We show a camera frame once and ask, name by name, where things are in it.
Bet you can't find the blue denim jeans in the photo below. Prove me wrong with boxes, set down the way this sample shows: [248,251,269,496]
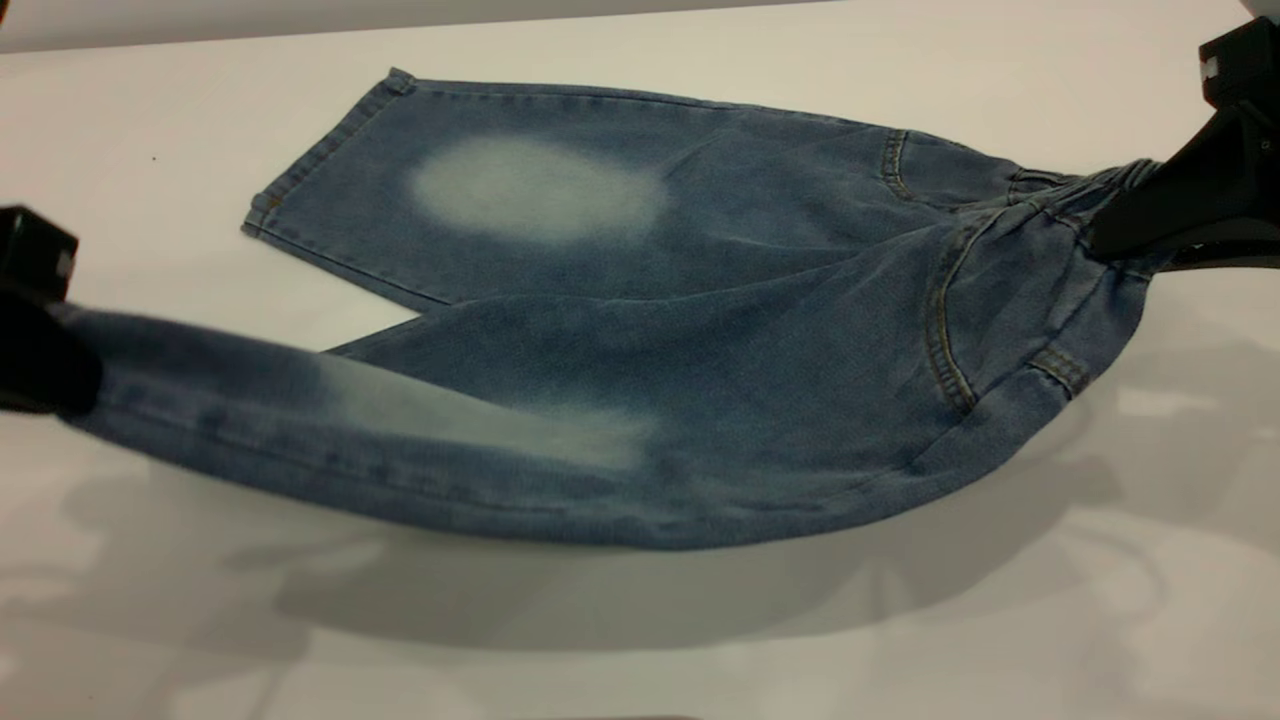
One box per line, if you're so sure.
[55,68,1176,551]

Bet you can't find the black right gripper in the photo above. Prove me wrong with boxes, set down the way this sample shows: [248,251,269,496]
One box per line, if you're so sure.
[1090,15,1280,270]

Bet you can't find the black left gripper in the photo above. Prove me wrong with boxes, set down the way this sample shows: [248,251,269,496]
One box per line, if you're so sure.
[0,205,101,416]

